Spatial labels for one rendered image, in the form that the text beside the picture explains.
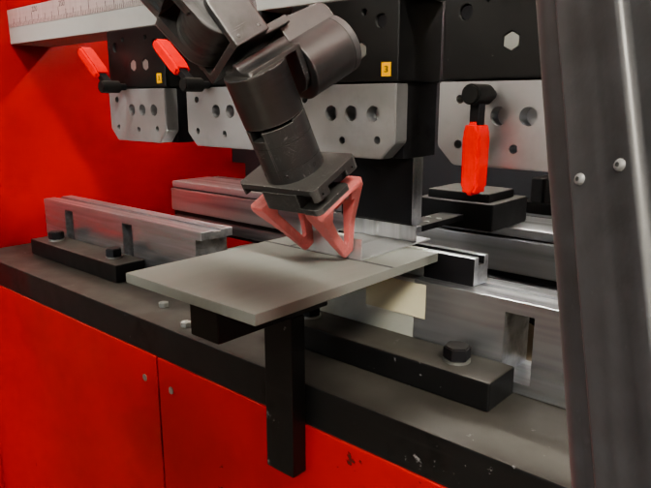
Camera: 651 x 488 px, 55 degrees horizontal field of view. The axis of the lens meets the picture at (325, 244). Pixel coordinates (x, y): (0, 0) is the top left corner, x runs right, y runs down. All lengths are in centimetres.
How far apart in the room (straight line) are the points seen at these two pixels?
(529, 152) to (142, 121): 60
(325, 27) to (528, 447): 41
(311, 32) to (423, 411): 36
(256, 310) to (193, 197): 90
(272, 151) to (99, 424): 63
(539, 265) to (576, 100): 74
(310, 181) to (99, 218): 66
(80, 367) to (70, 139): 55
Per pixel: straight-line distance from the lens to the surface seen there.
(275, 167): 57
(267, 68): 55
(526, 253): 91
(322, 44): 58
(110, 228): 114
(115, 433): 103
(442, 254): 68
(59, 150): 142
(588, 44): 17
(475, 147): 57
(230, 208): 128
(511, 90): 59
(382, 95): 67
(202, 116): 88
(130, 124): 102
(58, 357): 113
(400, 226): 72
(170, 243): 100
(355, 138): 69
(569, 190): 17
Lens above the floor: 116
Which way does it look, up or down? 13 degrees down
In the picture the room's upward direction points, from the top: straight up
